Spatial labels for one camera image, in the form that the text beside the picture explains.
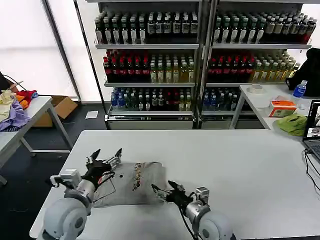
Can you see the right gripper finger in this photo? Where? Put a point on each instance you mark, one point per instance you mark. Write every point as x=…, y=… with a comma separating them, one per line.
x=176, y=186
x=161, y=192

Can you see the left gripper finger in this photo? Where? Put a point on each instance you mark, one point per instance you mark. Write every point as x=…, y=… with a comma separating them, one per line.
x=93, y=157
x=113, y=158

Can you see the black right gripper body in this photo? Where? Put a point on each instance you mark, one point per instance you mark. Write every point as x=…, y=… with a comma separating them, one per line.
x=178, y=197

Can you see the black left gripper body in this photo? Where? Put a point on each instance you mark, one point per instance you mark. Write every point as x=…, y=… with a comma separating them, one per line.
x=97, y=171

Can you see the grey printed T-shirt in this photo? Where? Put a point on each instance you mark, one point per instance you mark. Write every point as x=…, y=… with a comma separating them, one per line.
x=140, y=185

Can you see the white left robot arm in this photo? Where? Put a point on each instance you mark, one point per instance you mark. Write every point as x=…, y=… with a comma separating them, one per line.
x=66, y=215

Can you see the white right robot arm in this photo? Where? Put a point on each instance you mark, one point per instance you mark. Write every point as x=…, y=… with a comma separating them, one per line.
x=210, y=220

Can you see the white paper sheet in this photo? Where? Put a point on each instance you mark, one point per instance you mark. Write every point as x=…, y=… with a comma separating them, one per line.
x=91, y=115

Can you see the brown cardboard box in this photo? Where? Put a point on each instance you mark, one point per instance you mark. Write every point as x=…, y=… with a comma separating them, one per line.
x=62, y=107

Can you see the white side table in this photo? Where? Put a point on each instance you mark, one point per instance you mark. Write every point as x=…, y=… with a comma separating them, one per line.
x=260, y=100
x=37, y=107

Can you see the purple cloth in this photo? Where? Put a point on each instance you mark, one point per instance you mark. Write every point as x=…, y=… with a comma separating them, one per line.
x=17, y=116

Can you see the orange cloth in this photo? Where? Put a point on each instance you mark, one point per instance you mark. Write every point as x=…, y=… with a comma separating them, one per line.
x=23, y=104

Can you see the red cloth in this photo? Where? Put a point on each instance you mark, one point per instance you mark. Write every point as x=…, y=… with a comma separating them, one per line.
x=26, y=96

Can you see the metal shelf with bottles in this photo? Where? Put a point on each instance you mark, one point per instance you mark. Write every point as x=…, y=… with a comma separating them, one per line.
x=250, y=62
x=150, y=70

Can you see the cream cloth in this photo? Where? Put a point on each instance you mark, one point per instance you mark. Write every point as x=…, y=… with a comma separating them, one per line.
x=5, y=105

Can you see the white tape roll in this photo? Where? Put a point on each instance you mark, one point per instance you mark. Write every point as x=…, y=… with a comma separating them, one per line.
x=256, y=89

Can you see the green cloth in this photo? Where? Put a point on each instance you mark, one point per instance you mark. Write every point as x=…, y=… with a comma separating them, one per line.
x=292, y=125

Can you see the orange tissue box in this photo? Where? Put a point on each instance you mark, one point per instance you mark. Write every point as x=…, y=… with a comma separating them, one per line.
x=282, y=108

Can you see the grey laptop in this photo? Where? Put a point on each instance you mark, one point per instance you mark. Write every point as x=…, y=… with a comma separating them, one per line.
x=313, y=120

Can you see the blue-label water bottle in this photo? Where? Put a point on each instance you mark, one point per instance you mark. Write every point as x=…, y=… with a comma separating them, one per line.
x=299, y=90

